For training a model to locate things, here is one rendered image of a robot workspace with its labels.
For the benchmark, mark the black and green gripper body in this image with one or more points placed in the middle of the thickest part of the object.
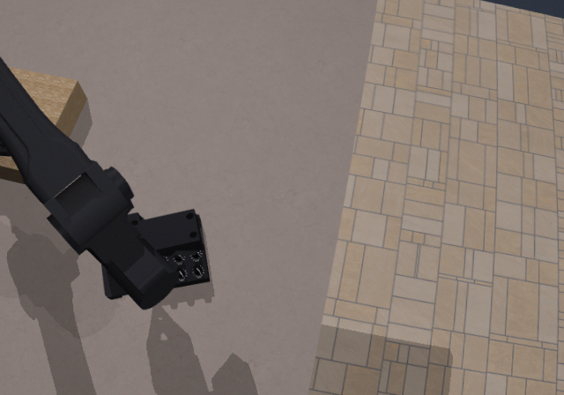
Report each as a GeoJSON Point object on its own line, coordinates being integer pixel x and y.
{"type": "Point", "coordinates": [111, 288]}

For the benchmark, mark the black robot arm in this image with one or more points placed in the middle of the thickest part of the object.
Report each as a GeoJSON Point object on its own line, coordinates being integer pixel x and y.
{"type": "Point", "coordinates": [49, 161]}

